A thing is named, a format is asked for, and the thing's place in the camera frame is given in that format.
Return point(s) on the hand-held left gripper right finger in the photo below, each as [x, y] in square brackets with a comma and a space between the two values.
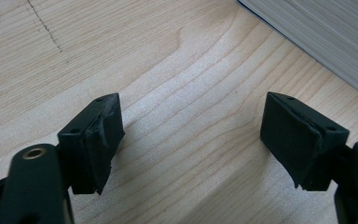
[295, 140]

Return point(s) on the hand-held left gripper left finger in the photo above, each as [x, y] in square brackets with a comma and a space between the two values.
[87, 143]

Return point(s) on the thick book with blue cover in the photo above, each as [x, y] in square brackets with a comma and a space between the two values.
[323, 34]

